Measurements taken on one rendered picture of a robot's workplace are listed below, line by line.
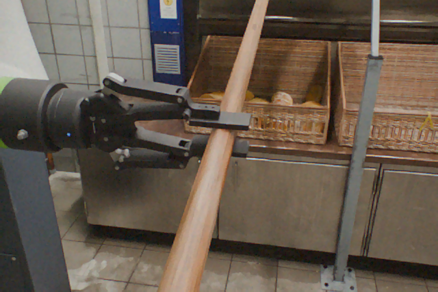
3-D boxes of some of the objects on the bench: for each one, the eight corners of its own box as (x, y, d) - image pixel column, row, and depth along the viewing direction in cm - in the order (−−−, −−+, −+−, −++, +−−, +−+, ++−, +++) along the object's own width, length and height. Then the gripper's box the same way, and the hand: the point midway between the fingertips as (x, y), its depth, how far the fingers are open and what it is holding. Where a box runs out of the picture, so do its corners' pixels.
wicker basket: (328, 98, 206) (335, 40, 194) (458, 106, 198) (474, 45, 186) (335, 147, 164) (345, 76, 151) (501, 160, 155) (527, 85, 143)
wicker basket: (207, 89, 216) (207, 34, 204) (324, 98, 206) (332, 40, 194) (181, 133, 174) (178, 66, 161) (327, 146, 164) (337, 76, 151)
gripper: (65, 46, 55) (256, 61, 52) (83, 154, 63) (248, 172, 60) (33, 69, 48) (250, 87, 45) (58, 186, 56) (242, 207, 53)
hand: (220, 133), depth 53 cm, fingers closed on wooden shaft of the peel, 3 cm apart
